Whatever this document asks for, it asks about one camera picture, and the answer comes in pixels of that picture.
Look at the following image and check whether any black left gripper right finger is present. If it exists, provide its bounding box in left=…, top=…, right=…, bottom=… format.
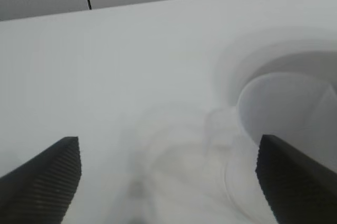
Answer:
left=255, top=133, right=337, bottom=224

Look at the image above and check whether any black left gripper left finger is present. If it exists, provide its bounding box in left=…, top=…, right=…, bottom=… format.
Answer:
left=0, top=136, right=82, bottom=224

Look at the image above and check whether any clear plastic measuring cup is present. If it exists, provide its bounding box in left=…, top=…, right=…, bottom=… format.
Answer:
left=204, top=73, right=337, bottom=221

